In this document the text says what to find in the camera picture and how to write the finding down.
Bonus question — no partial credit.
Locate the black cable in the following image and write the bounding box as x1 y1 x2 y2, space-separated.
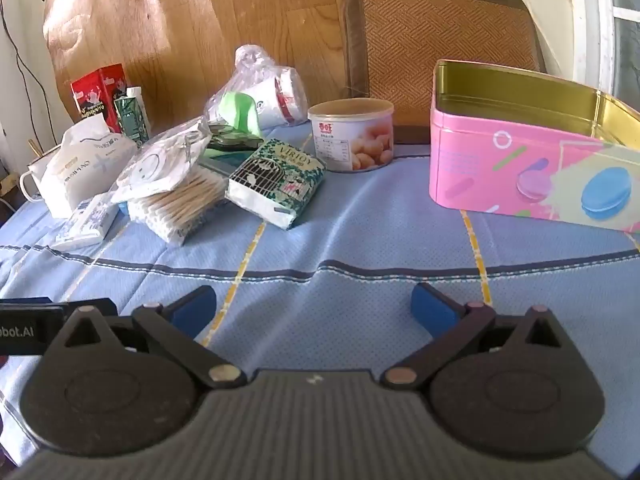
0 0 62 147

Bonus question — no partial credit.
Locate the pink macaron print tin box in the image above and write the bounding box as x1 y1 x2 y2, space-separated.
428 59 640 234

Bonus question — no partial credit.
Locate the large white tissue pack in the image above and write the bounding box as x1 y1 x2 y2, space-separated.
40 119 139 219

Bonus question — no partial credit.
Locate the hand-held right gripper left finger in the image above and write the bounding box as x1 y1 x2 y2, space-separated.
47 285 247 389

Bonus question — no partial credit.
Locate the white window frame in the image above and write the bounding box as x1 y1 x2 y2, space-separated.
572 0 640 107

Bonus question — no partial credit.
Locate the red carton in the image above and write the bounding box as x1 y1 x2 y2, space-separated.
70 63 129 132

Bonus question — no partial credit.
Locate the plastic bag of paper cups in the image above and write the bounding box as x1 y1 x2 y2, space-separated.
204 44 309 137

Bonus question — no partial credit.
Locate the cotton swab pack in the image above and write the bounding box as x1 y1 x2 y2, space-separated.
126 166 229 246

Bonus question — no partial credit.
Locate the green birdcage print tissue pack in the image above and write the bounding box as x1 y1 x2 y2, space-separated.
225 138 327 231

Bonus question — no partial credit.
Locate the woven back chair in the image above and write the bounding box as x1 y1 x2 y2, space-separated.
341 0 547 147

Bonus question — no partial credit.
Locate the green drink carton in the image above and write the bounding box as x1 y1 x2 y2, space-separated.
113 85 151 144

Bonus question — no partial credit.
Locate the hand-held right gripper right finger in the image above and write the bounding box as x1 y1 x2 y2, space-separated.
382 282 571 390

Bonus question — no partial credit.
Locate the light green cup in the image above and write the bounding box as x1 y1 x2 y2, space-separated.
219 91 262 137

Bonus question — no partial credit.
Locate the wooden board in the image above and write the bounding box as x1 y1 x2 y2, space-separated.
42 0 387 137

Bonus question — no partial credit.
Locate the clear smiley face bag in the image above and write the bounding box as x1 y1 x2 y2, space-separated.
111 130 212 206

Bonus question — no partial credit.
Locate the round snack can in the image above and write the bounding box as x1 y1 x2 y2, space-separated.
307 98 396 174

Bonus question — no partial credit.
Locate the dark green flat packet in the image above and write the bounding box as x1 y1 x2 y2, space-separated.
199 129 265 173

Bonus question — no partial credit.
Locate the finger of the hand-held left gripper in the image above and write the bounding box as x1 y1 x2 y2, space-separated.
50 298 119 317

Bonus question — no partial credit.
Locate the small white blue tissue packet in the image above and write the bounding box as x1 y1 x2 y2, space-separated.
50 194 121 251

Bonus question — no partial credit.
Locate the white enamel mug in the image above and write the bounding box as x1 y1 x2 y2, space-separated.
19 152 51 202

